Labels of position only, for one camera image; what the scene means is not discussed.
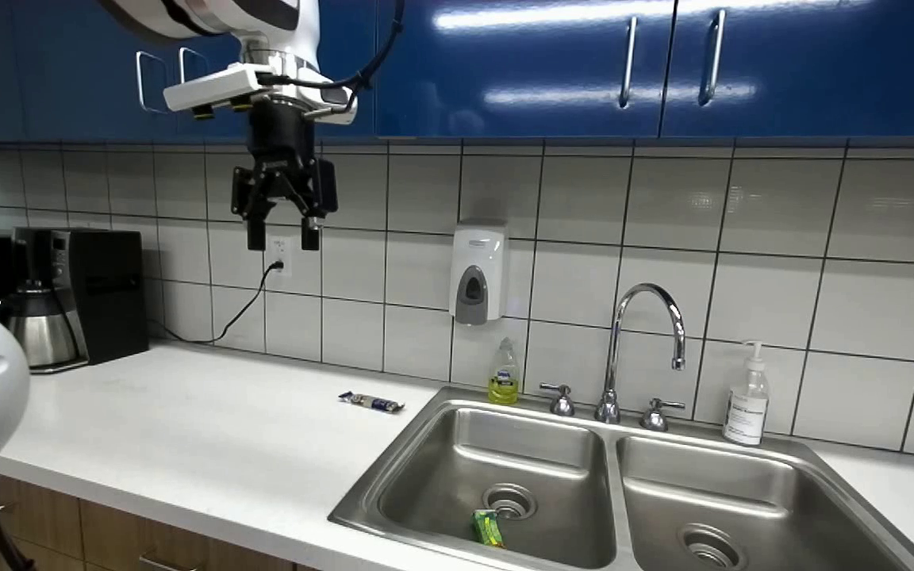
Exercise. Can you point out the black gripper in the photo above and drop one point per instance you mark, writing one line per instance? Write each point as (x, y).
(280, 131)

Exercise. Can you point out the green granola bar packet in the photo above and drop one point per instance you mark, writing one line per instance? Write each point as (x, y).
(486, 527)

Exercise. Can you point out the stainless steel double sink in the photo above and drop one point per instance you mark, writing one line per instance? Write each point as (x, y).
(446, 494)

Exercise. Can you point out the steel sink drain strainer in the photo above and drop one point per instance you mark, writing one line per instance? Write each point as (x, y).
(507, 498)
(711, 546)

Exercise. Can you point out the blue cabinet door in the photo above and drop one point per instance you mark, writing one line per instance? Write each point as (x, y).
(541, 65)
(393, 106)
(848, 65)
(12, 65)

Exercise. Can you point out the black coffee maker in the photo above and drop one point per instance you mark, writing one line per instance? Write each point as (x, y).
(109, 286)

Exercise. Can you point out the dark marker pen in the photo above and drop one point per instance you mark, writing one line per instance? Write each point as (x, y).
(368, 399)

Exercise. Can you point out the steel coffee carafe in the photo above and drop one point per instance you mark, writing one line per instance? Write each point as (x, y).
(42, 327)

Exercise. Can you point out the yellow dish soap bottle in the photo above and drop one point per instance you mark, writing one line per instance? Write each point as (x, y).
(503, 380)

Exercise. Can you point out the chrome gooseneck faucet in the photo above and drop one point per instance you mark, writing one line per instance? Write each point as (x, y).
(613, 360)

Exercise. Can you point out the wooden base cabinet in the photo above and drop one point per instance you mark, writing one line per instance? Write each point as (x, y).
(109, 532)

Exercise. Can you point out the clear pump sanitizer bottle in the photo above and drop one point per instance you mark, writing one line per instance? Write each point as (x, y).
(748, 412)

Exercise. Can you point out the white wall outlet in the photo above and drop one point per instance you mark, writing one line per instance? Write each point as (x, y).
(280, 254)

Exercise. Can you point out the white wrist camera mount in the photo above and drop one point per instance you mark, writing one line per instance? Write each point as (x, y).
(222, 85)

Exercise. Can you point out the white wall soap dispenser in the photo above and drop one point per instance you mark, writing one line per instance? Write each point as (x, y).
(478, 263)

